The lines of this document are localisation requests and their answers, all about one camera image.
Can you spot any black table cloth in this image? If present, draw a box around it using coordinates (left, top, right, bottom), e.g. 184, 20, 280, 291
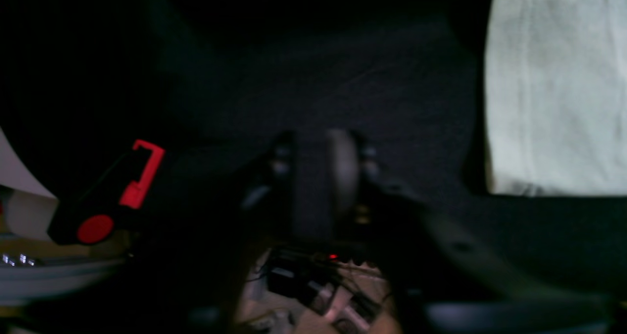
1, 0, 626, 295

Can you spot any light green T-shirt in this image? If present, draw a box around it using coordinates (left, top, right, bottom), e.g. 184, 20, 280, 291
484, 0, 627, 196

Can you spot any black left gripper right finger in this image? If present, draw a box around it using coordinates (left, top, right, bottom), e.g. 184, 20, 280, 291
325, 128, 539, 300

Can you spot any red black clamp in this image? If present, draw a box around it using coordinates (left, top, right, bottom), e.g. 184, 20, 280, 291
47, 140, 166, 245

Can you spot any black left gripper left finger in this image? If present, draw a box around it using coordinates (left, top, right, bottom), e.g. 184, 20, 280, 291
235, 131, 298, 244

